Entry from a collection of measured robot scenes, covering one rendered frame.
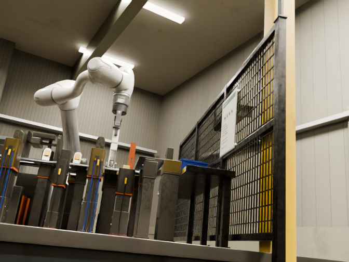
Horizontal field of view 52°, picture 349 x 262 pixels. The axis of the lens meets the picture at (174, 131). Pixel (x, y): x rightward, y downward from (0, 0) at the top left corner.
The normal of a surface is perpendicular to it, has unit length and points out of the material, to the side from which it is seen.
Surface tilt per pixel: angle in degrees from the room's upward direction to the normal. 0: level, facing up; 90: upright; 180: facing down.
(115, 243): 90
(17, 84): 90
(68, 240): 90
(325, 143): 90
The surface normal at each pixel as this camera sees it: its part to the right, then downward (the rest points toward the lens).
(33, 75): 0.50, -0.22
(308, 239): -0.86, -0.23
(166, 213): 0.18, -0.29
